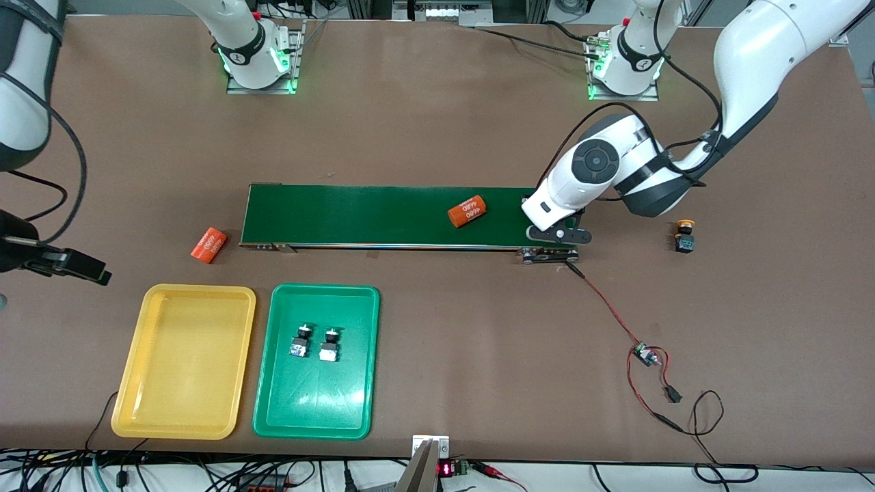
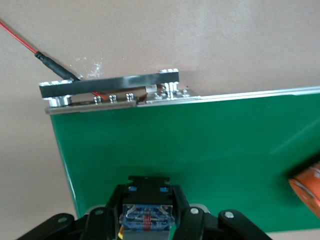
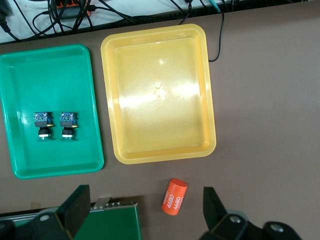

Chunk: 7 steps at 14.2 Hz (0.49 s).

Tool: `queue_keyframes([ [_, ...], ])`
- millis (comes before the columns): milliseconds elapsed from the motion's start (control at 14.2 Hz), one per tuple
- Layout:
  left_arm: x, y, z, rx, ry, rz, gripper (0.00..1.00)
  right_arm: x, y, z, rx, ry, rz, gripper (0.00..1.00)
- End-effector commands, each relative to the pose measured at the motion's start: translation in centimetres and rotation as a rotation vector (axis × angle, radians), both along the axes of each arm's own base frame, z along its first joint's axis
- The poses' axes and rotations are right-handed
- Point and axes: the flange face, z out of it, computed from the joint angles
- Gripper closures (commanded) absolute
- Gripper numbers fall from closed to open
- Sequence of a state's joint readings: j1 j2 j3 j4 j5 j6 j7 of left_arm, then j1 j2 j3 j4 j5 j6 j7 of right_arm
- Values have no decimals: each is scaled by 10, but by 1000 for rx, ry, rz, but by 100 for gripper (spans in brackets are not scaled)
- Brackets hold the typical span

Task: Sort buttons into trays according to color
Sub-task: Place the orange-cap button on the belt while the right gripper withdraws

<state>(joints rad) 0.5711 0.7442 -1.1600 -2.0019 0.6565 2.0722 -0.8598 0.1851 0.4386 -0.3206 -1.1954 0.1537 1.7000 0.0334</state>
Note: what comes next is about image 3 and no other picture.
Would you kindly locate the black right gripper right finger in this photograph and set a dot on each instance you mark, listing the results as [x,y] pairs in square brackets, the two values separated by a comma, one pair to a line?
[215,215]

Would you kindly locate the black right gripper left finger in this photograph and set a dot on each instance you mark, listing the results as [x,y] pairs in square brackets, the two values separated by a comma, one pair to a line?
[72,212]

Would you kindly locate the orange cylinder printed 4680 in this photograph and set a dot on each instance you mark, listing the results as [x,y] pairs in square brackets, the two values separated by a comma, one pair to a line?
[173,197]

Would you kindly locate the green push button switch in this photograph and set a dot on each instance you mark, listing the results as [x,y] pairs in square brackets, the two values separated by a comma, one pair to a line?
[68,120]
[43,120]

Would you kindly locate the green belt conveyor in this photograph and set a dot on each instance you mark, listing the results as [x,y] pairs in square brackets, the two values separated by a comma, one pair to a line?
[112,225]

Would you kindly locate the yellow plastic tray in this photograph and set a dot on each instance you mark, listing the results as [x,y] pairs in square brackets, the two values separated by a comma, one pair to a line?
[160,112]

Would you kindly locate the green plastic tray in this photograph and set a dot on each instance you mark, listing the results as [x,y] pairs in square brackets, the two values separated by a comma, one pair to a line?
[55,80]

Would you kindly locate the black orange power strip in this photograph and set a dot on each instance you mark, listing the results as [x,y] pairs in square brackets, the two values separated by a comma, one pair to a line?
[72,3]

